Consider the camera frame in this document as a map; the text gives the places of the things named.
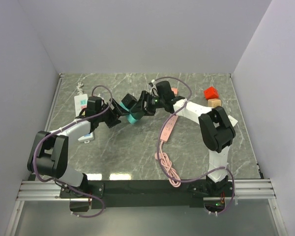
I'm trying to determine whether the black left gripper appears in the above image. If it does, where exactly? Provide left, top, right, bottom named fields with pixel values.
left=97, top=98, right=130, bottom=128

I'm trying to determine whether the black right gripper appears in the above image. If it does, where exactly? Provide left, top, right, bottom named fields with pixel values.
left=130, top=91, right=165, bottom=117

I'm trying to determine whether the dark green cube adapter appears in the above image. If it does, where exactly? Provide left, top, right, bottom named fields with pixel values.
left=130, top=108, right=143, bottom=118

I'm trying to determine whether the black cube socket adapter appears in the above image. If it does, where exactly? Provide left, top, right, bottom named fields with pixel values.
left=120, top=93, right=138, bottom=110

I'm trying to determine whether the pink power strip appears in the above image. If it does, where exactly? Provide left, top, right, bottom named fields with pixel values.
left=160, top=115, right=178, bottom=143

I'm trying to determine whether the white power strip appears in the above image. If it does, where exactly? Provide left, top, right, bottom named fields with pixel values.
left=74, top=94, right=95, bottom=144

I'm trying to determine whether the red cube socket adapter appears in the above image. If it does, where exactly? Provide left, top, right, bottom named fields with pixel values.
left=204, top=87, right=219, bottom=100

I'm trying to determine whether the beige cube socket adapter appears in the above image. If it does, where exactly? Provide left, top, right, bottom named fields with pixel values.
left=207, top=98, right=222, bottom=108

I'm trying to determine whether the white cube socket adapter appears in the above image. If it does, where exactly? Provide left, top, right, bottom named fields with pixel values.
left=228, top=115, right=238, bottom=127

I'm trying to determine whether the teal triangular power strip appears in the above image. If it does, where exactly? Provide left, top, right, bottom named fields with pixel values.
left=120, top=102, right=142, bottom=124

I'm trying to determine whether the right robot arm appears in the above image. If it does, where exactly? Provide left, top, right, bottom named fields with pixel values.
left=121, top=77, right=236, bottom=196

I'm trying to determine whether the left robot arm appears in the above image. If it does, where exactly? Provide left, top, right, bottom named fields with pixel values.
left=27, top=98, right=129, bottom=198

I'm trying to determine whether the small pink square adapter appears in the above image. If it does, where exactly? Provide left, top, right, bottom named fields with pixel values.
left=171, top=88, right=178, bottom=96

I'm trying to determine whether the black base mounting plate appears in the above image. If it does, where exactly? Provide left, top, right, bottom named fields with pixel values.
left=59, top=180, right=236, bottom=212

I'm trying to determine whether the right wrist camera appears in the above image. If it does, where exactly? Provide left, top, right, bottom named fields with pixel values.
left=156, top=81, right=175, bottom=100

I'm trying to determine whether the white power strip cable plug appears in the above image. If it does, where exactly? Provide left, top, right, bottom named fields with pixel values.
left=76, top=82, right=84, bottom=95

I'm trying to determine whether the pink coiled cable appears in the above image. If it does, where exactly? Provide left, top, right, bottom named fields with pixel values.
left=154, top=141, right=182, bottom=188

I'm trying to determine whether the aluminium rail frame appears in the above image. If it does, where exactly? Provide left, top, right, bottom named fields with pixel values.
left=16, top=73, right=276, bottom=205

